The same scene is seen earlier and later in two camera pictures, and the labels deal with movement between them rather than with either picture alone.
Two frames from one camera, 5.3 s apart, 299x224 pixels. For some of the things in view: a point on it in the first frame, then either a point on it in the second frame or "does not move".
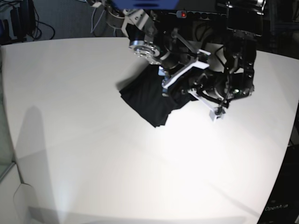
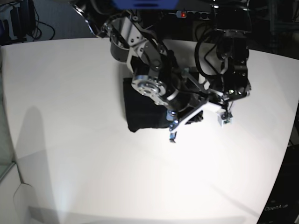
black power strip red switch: x=197 y=15 does not move
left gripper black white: x=180 y=59 → x=206 y=99
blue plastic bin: x=146 y=4 does not move
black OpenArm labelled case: x=282 y=206 does not move
